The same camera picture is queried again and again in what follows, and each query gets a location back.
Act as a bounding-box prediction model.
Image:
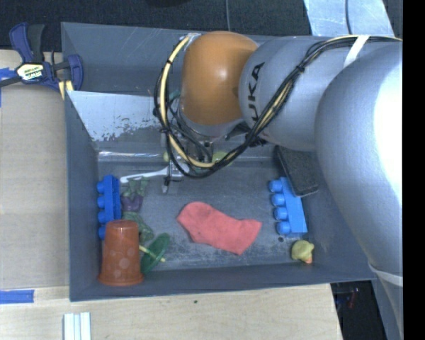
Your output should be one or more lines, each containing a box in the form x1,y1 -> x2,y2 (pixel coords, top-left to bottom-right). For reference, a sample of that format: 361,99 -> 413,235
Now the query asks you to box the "green toy figure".
120,176 -> 155,244

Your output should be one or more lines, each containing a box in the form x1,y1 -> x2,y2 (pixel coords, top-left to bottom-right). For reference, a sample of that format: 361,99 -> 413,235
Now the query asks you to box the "orange plastic cup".
98,219 -> 145,288

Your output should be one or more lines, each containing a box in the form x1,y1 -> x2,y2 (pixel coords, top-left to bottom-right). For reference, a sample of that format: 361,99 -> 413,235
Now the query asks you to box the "black rectangular sponge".
275,145 -> 320,198

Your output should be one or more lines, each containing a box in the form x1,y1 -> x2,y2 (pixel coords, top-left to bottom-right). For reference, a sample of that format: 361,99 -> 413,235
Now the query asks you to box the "blue toy brick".
268,176 -> 309,236
96,174 -> 123,241

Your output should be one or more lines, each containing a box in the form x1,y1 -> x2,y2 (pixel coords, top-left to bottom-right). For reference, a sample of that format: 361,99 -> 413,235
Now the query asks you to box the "red cloth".
176,200 -> 264,256

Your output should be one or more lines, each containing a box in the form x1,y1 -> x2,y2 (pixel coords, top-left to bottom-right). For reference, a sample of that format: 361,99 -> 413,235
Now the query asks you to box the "grey metal bin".
59,21 -> 377,302

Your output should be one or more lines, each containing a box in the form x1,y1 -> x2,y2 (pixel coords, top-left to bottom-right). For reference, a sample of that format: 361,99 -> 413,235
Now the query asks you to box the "yellow-green ball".
211,150 -> 235,166

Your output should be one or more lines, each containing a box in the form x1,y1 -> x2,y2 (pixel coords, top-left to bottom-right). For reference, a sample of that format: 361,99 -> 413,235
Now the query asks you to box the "pale wood flat board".
0,83 -> 72,290

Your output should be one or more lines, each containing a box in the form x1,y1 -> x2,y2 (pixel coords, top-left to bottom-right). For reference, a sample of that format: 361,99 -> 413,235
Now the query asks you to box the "dark green round toy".
139,232 -> 171,276

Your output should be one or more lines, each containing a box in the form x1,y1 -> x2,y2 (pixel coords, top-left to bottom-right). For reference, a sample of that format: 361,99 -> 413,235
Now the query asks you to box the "yellow-green small toy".
290,239 -> 316,265

